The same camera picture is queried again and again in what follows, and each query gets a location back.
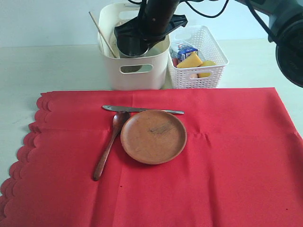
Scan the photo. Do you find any dark wooden spoon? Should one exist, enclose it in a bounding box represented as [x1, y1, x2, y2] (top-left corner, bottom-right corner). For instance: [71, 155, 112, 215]
[93, 111, 131, 181]

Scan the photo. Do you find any yellow lemon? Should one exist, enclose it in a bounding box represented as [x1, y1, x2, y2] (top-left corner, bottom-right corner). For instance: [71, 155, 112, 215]
[198, 60, 216, 78]

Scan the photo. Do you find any blue white milk carton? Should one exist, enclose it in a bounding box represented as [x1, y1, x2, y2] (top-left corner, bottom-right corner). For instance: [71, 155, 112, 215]
[169, 41, 198, 61]

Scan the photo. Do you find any white ceramic bowl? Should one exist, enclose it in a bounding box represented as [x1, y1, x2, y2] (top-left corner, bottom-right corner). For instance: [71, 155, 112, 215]
[120, 47, 161, 73]

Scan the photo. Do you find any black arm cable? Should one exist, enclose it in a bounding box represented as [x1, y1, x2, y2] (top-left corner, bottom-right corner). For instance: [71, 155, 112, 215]
[127, 0, 280, 43]

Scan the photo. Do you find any white woven plastic basket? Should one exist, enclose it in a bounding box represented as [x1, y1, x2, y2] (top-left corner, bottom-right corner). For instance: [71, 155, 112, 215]
[168, 26, 229, 88]

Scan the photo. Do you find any red sausage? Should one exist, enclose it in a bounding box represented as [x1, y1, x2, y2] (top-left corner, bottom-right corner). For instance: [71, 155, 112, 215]
[172, 58, 178, 68]

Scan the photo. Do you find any stainless steel cup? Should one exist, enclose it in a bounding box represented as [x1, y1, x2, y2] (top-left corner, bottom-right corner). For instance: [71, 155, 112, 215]
[117, 35, 149, 58]

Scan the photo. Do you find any brown wooden plate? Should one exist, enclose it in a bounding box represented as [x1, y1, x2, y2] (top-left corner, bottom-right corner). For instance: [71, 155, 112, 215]
[120, 110, 187, 165]

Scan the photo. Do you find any red scalloped table cloth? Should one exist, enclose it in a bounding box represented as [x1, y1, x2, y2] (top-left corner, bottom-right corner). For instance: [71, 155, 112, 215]
[0, 88, 303, 227]

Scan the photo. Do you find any cream plastic tub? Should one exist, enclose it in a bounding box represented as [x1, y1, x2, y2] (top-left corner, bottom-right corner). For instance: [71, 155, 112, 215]
[98, 3, 170, 90]

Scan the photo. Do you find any silver table knife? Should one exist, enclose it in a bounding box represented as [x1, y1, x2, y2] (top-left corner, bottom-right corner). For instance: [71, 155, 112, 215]
[102, 105, 185, 115]

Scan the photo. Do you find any wooden chopstick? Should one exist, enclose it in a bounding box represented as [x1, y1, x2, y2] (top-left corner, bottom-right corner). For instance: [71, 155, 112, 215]
[89, 11, 117, 58]

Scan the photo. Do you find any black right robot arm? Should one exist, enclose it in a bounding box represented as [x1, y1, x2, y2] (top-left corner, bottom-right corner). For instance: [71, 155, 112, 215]
[114, 0, 303, 87]

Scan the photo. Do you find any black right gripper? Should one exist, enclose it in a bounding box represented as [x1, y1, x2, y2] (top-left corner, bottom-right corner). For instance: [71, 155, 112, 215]
[114, 0, 187, 49]

